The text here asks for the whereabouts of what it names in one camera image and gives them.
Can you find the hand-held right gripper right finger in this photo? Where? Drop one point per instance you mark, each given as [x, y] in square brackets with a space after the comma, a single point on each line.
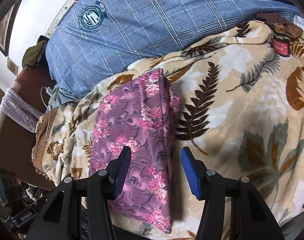
[191, 172]

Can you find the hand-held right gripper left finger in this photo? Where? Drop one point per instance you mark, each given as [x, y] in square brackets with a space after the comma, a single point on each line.
[122, 172]

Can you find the pink floral cloth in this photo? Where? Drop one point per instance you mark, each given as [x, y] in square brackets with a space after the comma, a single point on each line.
[132, 130]

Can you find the brown headboard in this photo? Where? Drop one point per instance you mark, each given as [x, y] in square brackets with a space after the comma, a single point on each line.
[14, 152]

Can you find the beige leaf-print blanket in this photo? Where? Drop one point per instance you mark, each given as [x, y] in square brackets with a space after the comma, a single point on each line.
[229, 117]

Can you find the grey cloth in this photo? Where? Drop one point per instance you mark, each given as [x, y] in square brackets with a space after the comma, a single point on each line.
[19, 107]

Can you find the dark olive cloth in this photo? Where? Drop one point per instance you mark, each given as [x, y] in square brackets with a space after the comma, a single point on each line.
[33, 53]

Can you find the small red black box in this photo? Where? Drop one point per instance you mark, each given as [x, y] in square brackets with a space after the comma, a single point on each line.
[281, 46]

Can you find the brown cloth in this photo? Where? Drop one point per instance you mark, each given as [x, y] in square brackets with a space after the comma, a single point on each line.
[274, 20]

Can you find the framed wall picture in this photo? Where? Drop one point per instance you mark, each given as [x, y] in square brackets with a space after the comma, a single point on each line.
[3, 30]

